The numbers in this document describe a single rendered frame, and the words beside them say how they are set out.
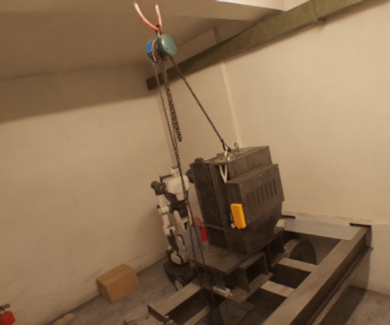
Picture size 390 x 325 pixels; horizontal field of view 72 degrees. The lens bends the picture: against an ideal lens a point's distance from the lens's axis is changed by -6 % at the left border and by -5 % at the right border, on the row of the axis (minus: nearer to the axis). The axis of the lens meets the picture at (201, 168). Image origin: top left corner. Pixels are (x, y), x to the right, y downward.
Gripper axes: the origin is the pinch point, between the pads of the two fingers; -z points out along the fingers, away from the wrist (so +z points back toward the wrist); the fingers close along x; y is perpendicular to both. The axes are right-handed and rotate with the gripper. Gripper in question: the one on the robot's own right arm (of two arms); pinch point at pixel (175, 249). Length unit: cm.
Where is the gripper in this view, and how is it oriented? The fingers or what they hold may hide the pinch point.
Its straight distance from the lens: 336.0
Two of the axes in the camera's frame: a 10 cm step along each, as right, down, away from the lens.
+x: 5.2, -0.7, -8.5
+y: 8.1, -2.7, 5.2
